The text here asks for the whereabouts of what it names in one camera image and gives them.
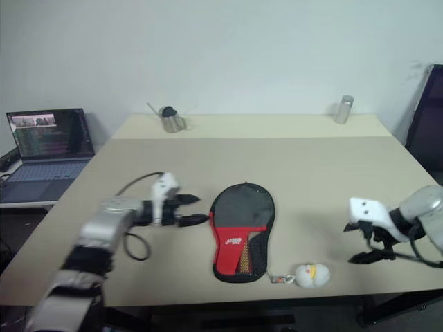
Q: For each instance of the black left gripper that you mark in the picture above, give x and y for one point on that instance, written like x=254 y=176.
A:
x=171 y=211

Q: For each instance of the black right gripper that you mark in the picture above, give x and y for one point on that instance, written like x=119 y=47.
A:
x=380 y=242

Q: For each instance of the black red paddle case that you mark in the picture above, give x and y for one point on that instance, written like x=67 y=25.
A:
x=228 y=249

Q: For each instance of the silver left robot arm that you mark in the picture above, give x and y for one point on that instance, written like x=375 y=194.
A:
x=104 y=221

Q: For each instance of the black lump in pitcher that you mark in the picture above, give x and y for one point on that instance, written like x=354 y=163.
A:
x=169 y=111

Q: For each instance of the thin steel straw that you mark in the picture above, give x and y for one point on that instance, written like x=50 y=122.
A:
x=152 y=108

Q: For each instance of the steel cylinder canister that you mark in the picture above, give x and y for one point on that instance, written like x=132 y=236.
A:
x=343 y=110

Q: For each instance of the black office chair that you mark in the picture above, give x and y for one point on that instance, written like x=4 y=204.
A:
x=427 y=114

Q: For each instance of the open laptop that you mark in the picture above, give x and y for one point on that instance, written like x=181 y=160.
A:
x=52 y=145

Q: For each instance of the white side desk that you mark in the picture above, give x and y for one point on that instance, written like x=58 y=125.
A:
x=24 y=205

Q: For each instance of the small black device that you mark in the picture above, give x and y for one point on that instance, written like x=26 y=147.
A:
x=7 y=160

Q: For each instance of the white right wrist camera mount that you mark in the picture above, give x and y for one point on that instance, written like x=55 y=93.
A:
x=368 y=209

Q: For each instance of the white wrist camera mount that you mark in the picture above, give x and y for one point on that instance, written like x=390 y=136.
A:
x=162 y=188
x=368 y=209

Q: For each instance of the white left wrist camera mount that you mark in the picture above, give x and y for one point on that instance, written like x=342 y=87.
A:
x=162 y=188

